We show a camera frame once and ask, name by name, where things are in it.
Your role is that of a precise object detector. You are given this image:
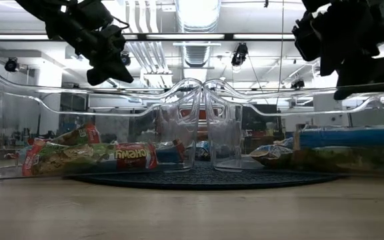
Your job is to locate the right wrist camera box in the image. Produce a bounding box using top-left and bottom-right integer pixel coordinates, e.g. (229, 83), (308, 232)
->
(291, 11), (323, 63)

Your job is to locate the green yellow granola bar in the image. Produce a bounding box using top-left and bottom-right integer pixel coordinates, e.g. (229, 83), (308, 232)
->
(293, 146), (384, 177)

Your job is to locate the round dark mat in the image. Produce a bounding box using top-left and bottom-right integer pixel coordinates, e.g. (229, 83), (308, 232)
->
(65, 159), (346, 191)

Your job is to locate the red cabinet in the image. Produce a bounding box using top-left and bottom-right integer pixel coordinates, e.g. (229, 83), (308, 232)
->
(178, 107), (221, 141)

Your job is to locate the silver ventilation duct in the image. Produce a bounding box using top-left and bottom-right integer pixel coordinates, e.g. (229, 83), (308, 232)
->
(175, 0), (222, 67)

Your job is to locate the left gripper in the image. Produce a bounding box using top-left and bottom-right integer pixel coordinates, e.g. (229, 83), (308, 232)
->
(73, 25), (135, 87)

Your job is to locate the black beam with light strips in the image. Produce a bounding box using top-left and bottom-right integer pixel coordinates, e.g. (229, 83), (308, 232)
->
(0, 32), (384, 43)

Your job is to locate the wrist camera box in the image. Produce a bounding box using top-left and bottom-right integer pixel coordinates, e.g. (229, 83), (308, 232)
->
(71, 0), (129, 31)
(291, 11), (323, 63)

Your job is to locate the blue orange granola bar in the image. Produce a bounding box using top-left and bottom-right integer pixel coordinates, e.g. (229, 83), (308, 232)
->
(248, 143), (295, 168)
(293, 125), (384, 150)

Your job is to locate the black cabinet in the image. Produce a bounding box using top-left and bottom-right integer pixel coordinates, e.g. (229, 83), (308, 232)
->
(239, 103), (282, 147)

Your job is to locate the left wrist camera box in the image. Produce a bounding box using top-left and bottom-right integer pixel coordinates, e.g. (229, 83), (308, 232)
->
(71, 0), (129, 31)

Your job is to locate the white building column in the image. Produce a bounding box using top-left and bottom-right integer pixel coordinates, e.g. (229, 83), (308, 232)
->
(33, 65), (63, 134)
(313, 71), (345, 127)

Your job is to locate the blue red-ended granola bar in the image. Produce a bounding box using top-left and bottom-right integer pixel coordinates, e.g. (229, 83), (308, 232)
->
(153, 138), (187, 165)
(13, 146), (33, 164)

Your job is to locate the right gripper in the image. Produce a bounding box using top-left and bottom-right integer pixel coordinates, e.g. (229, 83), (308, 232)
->
(311, 0), (384, 101)

